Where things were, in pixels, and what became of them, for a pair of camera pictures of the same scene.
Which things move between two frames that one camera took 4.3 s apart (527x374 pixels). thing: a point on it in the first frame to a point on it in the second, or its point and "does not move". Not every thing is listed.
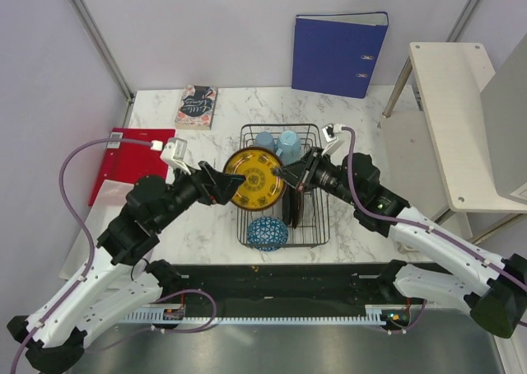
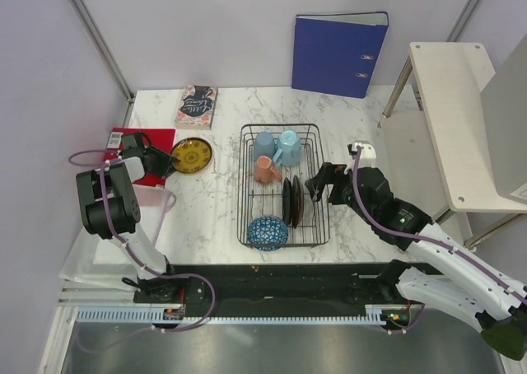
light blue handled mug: x=291 y=147 does not move
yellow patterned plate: x=261 y=189 to x=194 y=155
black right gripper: x=300 y=175 to x=329 y=174
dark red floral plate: x=296 y=200 does not move
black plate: x=287 y=205 does not move
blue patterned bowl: x=268 y=230 does not move
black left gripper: x=216 y=186 to x=166 y=161
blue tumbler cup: x=264 y=140 does not move
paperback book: x=197 y=108 does not move
